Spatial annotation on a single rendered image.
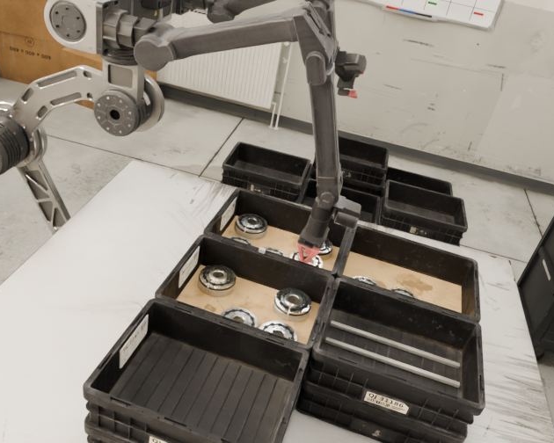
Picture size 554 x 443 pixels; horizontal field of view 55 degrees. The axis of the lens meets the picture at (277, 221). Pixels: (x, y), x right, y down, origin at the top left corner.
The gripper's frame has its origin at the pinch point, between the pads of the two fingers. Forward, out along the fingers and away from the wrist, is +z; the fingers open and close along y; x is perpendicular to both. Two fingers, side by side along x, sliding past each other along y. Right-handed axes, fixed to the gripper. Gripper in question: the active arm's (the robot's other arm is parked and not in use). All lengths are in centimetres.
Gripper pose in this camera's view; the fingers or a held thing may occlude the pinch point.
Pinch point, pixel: (306, 257)
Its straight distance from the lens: 157.3
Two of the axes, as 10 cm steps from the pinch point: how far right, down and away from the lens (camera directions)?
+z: -2.4, 8.1, 5.3
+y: 3.3, -4.5, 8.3
